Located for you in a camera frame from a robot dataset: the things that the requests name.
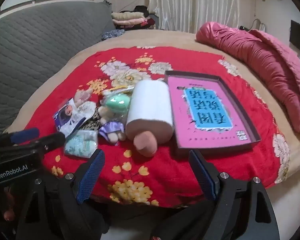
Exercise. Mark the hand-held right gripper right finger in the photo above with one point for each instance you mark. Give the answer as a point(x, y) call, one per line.
point(204, 178)

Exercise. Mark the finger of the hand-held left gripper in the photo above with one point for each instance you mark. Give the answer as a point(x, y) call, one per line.
point(52, 140)
point(25, 133)

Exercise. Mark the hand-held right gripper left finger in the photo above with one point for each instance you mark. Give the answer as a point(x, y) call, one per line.
point(90, 180)

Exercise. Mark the purple cartoon mask packet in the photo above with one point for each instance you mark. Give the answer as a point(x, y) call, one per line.
point(66, 116)

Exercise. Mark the soft floral tissue pack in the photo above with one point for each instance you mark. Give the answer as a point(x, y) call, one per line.
point(81, 143)

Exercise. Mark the leopard print scrunchie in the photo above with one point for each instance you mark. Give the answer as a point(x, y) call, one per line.
point(91, 124)

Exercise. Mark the bunny plush purple dress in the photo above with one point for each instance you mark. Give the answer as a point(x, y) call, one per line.
point(111, 130)

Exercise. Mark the peach soft sponge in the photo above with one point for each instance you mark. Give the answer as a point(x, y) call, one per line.
point(145, 143)

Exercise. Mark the mint green sponge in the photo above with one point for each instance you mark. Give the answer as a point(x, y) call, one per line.
point(115, 101)

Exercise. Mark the dark brown cardboard box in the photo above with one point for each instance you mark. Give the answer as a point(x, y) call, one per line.
point(242, 115)

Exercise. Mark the yellow cartoon mask packet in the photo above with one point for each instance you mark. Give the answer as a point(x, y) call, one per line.
point(121, 89)

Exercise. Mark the white toilet paper roll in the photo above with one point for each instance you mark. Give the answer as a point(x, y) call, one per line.
point(150, 105)

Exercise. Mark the person's left hand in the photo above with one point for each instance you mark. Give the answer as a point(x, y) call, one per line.
point(8, 206)

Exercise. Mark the red floral blanket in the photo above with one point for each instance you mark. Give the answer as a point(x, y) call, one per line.
point(165, 165)

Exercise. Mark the pink book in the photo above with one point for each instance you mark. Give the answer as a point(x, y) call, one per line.
point(180, 110)

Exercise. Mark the grey quilted headboard cover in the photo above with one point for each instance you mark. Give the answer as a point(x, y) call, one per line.
point(40, 42)

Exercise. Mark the dark floral cloth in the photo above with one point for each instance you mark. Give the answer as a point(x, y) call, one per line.
point(112, 33)

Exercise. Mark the pink quilt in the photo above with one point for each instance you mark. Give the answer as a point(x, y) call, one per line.
point(252, 55)

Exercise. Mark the stack of folded clothes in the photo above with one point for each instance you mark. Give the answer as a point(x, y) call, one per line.
point(127, 17)

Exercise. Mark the white curtain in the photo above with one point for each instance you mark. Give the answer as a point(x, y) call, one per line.
point(190, 5)

